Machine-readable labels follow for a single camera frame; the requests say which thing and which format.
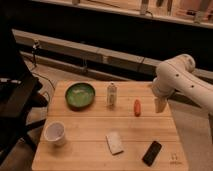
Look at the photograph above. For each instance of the beige block end effector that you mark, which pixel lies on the beige block end effector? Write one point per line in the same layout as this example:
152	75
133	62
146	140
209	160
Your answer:
160	104

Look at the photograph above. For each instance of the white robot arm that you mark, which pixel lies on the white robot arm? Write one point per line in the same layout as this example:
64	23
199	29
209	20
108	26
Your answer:
176	74

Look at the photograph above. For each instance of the white plastic bottle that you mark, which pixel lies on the white plastic bottle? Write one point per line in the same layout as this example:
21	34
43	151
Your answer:
111	94

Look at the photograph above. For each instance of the orange carrot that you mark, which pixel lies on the orange carrot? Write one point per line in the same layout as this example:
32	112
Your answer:
137	108

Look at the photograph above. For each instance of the black smartphone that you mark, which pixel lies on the black smartphone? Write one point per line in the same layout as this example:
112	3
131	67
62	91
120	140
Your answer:
152	153

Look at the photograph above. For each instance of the white sponge block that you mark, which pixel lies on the white sponge block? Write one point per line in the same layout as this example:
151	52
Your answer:
114	143

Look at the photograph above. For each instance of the green bowl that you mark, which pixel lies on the green bowl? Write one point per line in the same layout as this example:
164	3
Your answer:
80	95

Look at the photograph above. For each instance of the white paper cup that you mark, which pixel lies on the white paper cup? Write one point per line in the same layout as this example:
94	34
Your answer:
55	133

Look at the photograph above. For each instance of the black office chair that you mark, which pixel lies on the black office chair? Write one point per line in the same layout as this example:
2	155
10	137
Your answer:
19	92

